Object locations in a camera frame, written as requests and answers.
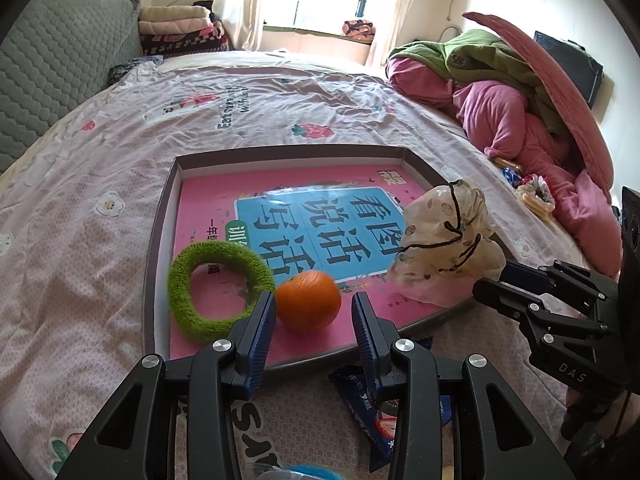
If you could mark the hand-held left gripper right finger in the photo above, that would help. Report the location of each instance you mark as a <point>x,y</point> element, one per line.
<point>365,340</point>

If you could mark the dark blue snack packet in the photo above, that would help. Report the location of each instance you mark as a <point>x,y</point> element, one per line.
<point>362,412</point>

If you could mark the green blanket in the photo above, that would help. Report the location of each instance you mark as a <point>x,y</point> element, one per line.
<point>475,55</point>

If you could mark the small yellow and blue packet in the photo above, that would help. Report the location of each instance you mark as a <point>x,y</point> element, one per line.
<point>510,172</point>

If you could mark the cream curtain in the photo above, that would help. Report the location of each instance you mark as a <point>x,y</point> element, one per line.
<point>392,10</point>
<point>242,5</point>

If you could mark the floral bag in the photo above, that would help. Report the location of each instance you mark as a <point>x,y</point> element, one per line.
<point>359,30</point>

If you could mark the grey quilted headboard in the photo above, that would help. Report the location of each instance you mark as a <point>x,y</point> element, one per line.
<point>50,60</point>

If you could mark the black television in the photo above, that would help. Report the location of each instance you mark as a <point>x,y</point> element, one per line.
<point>570,70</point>

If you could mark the dark patterned folded blanket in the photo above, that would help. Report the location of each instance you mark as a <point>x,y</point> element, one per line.
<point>185,42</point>

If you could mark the pink and blue book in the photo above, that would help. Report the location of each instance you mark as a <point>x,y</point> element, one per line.
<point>225,195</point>

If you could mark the clear bag of yellow snacks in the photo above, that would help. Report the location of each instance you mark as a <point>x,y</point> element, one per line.
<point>537,195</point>

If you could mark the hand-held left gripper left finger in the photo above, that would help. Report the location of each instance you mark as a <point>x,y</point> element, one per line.
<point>260,340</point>

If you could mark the dark cloth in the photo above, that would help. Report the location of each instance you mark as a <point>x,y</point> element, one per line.
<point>132,70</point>

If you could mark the pink quilt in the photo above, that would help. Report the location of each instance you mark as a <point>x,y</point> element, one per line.
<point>500,115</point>

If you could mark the orange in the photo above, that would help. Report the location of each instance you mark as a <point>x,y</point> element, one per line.
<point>307,300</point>

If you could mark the pink quilted pad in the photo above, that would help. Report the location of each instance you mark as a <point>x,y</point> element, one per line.
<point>550,85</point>

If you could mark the grey shallow cardboard box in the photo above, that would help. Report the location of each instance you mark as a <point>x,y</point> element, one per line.
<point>160,240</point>

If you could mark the cream folded blanket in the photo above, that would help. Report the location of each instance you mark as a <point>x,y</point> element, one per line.
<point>172,13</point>

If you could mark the red and blue snack bag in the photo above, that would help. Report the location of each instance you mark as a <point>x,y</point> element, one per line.
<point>300,472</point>

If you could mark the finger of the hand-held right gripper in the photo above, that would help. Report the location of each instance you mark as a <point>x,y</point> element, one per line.
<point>520,274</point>
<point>530,310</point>

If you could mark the strawberry printed bedsheet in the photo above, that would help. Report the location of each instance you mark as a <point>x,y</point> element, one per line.
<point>100,150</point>

